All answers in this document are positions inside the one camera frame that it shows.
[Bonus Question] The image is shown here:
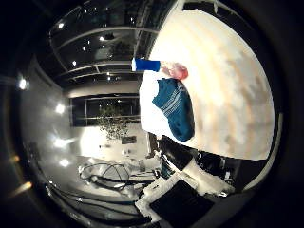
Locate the clear spray bottle blue head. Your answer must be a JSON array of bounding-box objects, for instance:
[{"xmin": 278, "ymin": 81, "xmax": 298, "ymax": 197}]
[{"xmin": 130, "ymin": 57, "xmax": 190, "ymax": 81}]

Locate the blue striped cloth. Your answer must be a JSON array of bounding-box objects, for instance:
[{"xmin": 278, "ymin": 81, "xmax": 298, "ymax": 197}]
[{"xmin": 151, "ymin": 77, "xmax": 196, "ymax": 143}]

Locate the green leafy indoor plant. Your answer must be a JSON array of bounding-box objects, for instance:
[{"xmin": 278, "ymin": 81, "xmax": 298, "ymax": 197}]
[{"xmin": 95, "ymin": 105, "xmax": 131, "ymax": 141}]

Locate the black looped floor cable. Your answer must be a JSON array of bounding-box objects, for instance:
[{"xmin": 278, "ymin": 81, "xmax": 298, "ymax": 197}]
[{"xmin": 78, "ymin": 161, "xmax": 157, "ymax": 192}]

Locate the dark wall picture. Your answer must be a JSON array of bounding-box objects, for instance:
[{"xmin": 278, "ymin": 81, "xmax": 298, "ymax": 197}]
[{"xmin": 121, "ymin": 135, "xmax": 138, "ymax": 145}]

